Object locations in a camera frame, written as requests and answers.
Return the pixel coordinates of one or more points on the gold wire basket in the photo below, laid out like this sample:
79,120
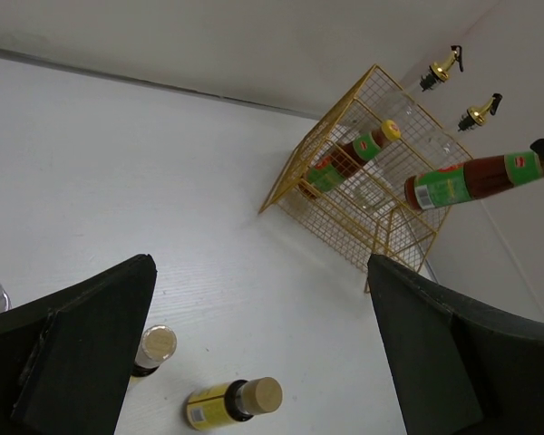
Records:
366,214

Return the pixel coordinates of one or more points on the red sauce bottle yellow cap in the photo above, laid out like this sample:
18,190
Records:
344,161

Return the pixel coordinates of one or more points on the small brown bottle cork cap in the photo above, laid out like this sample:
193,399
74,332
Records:
232,402

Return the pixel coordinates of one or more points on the tall glass cruet gold spout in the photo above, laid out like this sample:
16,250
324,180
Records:
436,149

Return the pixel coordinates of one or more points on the red sauce bottle green label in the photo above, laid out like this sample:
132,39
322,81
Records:
472,180

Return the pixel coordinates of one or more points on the small brown bottle yellow label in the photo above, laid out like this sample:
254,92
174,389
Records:
157,344

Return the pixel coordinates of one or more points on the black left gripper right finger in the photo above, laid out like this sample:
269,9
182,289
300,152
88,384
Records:
459,366

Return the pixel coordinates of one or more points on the short glass cruet gold spout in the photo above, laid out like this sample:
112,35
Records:
401,105

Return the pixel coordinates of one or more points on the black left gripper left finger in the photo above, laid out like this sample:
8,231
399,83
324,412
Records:
66,358

